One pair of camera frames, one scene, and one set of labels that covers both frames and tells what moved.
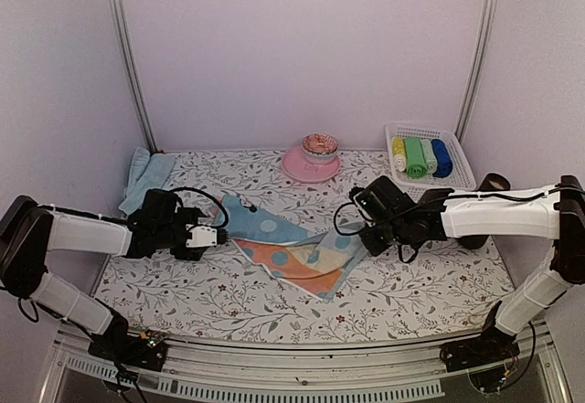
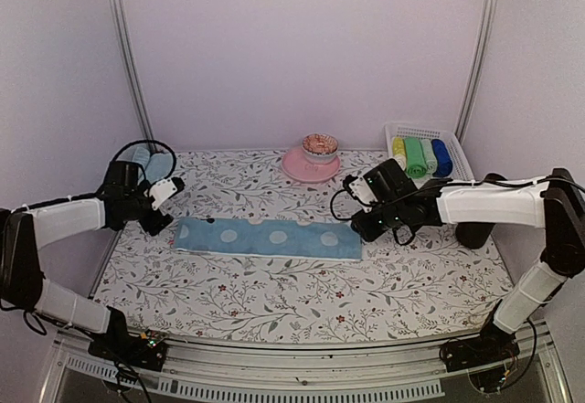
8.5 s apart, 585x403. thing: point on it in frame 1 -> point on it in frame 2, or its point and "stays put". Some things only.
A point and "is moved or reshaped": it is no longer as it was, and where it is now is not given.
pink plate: [297, 167] stays put
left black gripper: [187, 214] -> [156, 224]
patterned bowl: [319, 147] stays put
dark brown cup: [491, 182] stays put
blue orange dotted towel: [313, 263] is moved or reshaped
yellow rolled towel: [399, 153] stays put
